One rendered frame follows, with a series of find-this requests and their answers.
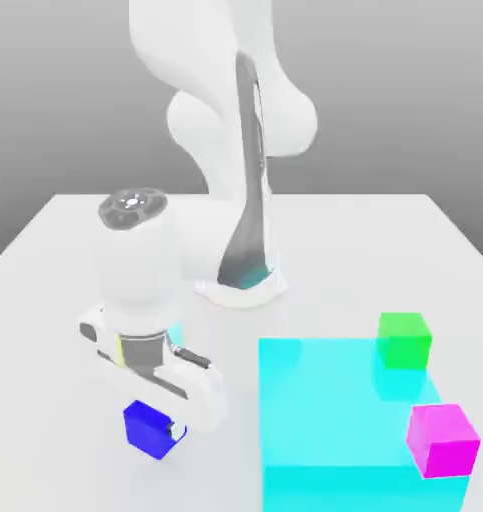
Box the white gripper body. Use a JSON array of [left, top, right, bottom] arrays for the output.
[[90, 348, 229, 435]]

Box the small blue cube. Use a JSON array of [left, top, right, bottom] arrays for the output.
[[122, 399, 186, 462]]

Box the small green cube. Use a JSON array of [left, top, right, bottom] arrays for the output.
[[376, 312, 434, 370]]

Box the small magenta cube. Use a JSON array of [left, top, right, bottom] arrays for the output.
[[405, 403, 483, 480]]

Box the large cyan box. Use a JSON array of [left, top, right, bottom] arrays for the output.
[[257, 336, 473, 512]]

